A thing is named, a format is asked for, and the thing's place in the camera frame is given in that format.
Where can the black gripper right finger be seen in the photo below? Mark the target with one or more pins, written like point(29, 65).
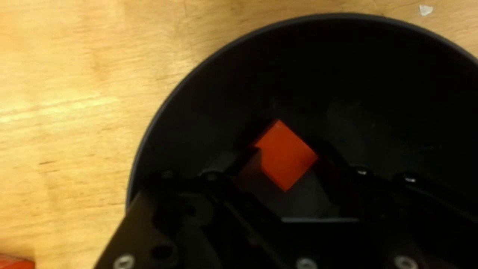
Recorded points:
point(408, 221)

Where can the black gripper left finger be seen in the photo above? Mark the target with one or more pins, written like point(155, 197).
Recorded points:
point(200, 221)

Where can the small red square block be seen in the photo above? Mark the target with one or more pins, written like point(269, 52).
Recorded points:
point(284, 155)

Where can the black bowl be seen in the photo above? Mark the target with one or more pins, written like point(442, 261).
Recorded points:
point(386, 94)

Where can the red triangular block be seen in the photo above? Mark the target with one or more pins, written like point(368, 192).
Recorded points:
point(8, 261)

